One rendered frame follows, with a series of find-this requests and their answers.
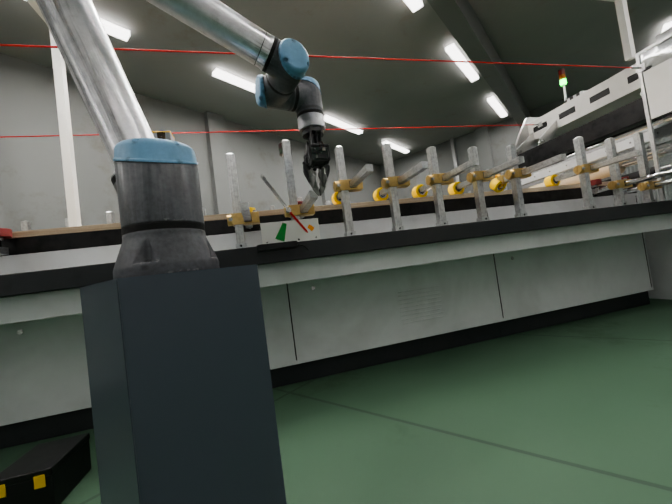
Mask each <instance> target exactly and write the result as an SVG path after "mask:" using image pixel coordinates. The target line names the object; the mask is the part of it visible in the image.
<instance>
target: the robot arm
mask: <svg viewBox="0 0 672 504"><path fill-rule="evenodd" d="M146 1H148V2H149V3H151V4H153V5H154V6H156V7H158V8H159V9H161V10H163V11H164V12H166V13H168V14H169V15H171V16H173V17H174V18H176V19H178V20H179V21H181V22H183V23H184V24H186V25H188V26H189V27H191V28H193V29H194V30H196V31H198V32H200V33H201V34H203V35H205V36H206V37H208V38H210V39H211V40H213V41H215V42H216V43H218V44H220V45H221V46H223V47H225V48H226V49H228V50H230V51H231V52H233V53H235V54H236V55H238V56H240V57H241V58H243V59H245V60H246V61H248V62H250V63H251V64H253V65H255V66H256V67H258V68H259V69H260V70H261V71H263V72H265V73H266V75H263V74H261V75H257V77H256V81H255V98H256V102H257V104H258V106H260V107H263V108H266V109H267V108H269V109H277V110H284V111H291V112H296V113H297V121H298V128H299V133H300V134H301V135H302V136H303V139H305V140H308V141H306V146H305V151H304V153H305V155H304V157H303V158H304V162H303V163H302V164H303V173H304V175H305V177H306V179H307V181H308V183H309V184H310V186H311V187H312V189H313V190H314V191H315V193H316V194H317V195H318V196H322V194H323V193H324V191H325V188H326V184H327V179H328V176H329V172H330V166H329V164H328V163H329V161H330V160H331V159H330V151H329V144H323V142H322V139H321V138H322V137H323V136H324V133H323V132H324V131H325V130H326V128H325V124H326V121H324V113H323V106H322V98H321V90H320V86H319V83H318V82H317V81H316V80H315V79H314V78H312V77H308V76H306V77H304V76H305V74H306V72H307V70H308V68H309V56H308V53H307V51H306V49H305V48H304V47H303V45H302V44H301V43H300V42H298V41H297V40H295V39H292V38H286V39H283V40H282V41H281V40H280V39H278V38H277V37H275V36H273V35H271V34H269V33H268V32H266V31H264V30H263V29H261V28H260V27H258V26H257V25H255V24H254V23H252V22H251V21H249V20H248V19H246V18H245V17H243V16H242V15H240V14H239V13H237V12H236V11H234V10H233V9H231V8H230V7H228V6H227V5H225V4H224V3H222V2H221V1H219V0H146ZM35 2H36V3H37V5H38V7H39V9H40V11H41V13H42V15H43V17H44V19H45V22H46V24H47V26H48V28H49V30H50V32H51V34H52V36H53V38H54V40H55V43H56V45H57V47H58V49H59V51H60V53H61V55H62V57H63V59H64V61H65V64H66V66H67V68H68V70H69V72H70V74H71V76H72V78H73V80H74V82H75V85H76V87H77V89H78V91H79V93H80V95H81V97H82V99H83V101H84V103H85V106H86V108H87V110H88V112H89V114H90V116H91V118H92V120H93V122H94V124H95V127H96V129H97V131H98V133H99V135H100V137H101V139H102V141H103V143H104V145H105V148H106V150H107V152H108V154H109V156H110V158H111V160H112V162H113V164H114V167H115V171H114V173H113V175H112V176H111V182H112V184H113V186H114V188H115V190H116V192H117V195H118V205H119V214H120V223H121V233H122V244H121V247H120V250H119V253H118V256H117V259H116V262H115V265H114V269H113V279H117V278H127V277H137V276H146V275H156V274H166V273H176V272H186V271H195V270H205V269H215V268H220V266H219V260H218V258H217V256H216V254H215V252H214V250H213V248H212V247H211V245H210V243H209V241H208V239H207V237H206V233H205V224H204V216H203V207H202V199H201V190H200V182H199V173H198V162H197V160H196V155H195V152H194V150H193V149H192V148H191V147H189V146H188V145H186V144H183V143H180V142H177V141H172V140H167V139H159V138H154V136H153V134H152V132H151V129H150V127H149V125H148V123H147V121H146V118H145V116H144V114H143V112H142V110H141V107H140V105H139V103H138V101H137V99H136V96H135V94H134V92H133V90H132V88H131V86H130V83H129V81H128V79H127V77H126V75H125V72H124V70H123V68H122V66H121V64H120V61H119V59H118V57H117V55H116V53H115V50H114V48H113V46H112V44H111V42H110V39H109V37H108V35H107V33H106V31H105V29H104V26H103V24H102V22H101V20H100V18H99V15H98V13H97V11H96V9H95V7H94V4H93V2H92V0H35ZM324 145H325V146H324ZM328 153H329V154H328ZM317 168H319V169H320V171H319V172H318V177H319V179H320V183H319V185H320V190H319V188H318V183H317V181H316V176H317V175H316V172H315V171H316V170H317ZM321 169H322V170H321Z"/></svg>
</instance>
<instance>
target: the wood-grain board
mask: <svg viewBox="0 0 672 504"><path fill-rule="evenodd" d="M574 188H581V186H580V184H571V185H559V186H548V187H536V188H524V189H522V192H523V193H529V192H540V191H551V190H563V189H574ZM506 194H512V190H503V191H501V192H499V193H497V192H495V191H489V192H484V196H495V195H506ZM473 197H474V193H465V194H453V195H443V200H450V199H461V198H473ZM398 200H399V204H405V203H416V202H428V201H434V199H433V196H429V197H418V198H406V199H398ZM350 204H351V208H360V207H371V206H383V205H390V203H389V200H382V201H370V202H359V203H350ZM314 209H315V211H326V210H338V209H342V204H335V205H323V206H314ZM258 212H259V216H270V215H281V214H284V209H276V210H264V211H258ZM231 214H233V213H229V214H217V215H205V216H204V221H214V220H225V219H227V215H231ZM113 229H121V223H110V224H99V225H87V226H75V227H63V228H51V229H39V230H28V231H16V232H12V235H13V237H12V238H23V237H34V236H45V235H57V234H68V233H79V232H90V231H102V230H113ZM12 238H8V239H12Z"/></svg>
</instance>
